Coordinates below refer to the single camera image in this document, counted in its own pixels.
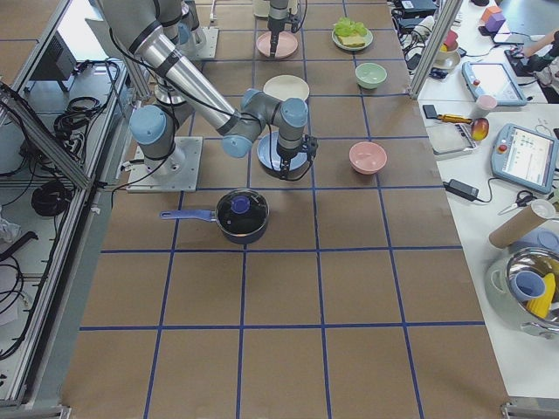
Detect white bowl with fruit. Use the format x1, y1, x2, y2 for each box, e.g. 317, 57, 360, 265
434, 31, 459, 65

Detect pink bowl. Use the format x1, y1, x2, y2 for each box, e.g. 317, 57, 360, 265
349, 141, 388, 175

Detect cream white plate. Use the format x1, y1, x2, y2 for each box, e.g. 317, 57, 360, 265
263, 74, 310, 100

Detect glass pot lid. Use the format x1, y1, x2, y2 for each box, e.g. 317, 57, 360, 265
217, 189, 269, 236

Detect blue plate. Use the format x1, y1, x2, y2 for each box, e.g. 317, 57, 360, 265
257, 131, 307, 172

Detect scissors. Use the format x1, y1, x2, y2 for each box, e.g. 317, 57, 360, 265
498, 189, 537, 216

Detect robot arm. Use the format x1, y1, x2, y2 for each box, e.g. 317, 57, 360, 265
252, 0, 307, 58
99, 1, 318, 180

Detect dark blue pot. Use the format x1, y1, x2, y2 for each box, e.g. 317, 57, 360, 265
160, 189, 270, 244

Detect pink plate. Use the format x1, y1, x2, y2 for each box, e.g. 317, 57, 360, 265
256, 31, 299, 59

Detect red yellow mango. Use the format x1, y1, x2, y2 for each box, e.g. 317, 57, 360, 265
470, 118, 489, 141

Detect bread slice on plate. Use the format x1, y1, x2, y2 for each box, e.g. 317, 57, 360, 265
337, 35, 365, 48

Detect green bowl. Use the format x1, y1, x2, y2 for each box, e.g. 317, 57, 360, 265
355, 63, 388, 89

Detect black power adapter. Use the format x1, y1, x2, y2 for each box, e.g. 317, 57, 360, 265
443, 179, 479, 202

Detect pink cup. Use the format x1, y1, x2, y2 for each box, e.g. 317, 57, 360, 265
471, 94, 498, 120

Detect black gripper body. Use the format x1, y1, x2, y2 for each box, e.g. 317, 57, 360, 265
276, 134, 318, 163
269, 26, 283, 47

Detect aluminium frame post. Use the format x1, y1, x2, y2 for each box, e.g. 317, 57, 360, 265
409, 0, 462, 100

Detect cardboard tube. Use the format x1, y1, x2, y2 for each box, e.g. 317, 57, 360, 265
488, 199, 556, 249

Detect green plate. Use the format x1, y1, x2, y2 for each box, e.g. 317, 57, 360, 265
331, 30, 374, 52

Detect orange screwdriver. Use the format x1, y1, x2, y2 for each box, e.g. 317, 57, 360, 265
437, 113, 473, 124

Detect blue teach pendant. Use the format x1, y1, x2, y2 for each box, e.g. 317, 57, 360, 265
491, 124, 558, 194
461, 62, 528, 106

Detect green lettuce leaf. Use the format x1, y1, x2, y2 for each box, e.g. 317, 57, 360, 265
334, 17, 367, 37

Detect steel mixing bowl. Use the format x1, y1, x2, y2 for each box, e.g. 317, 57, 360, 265
485, 248, 558, 340

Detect silver digital scale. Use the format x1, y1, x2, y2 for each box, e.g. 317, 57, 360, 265
426, 123, 477, 158

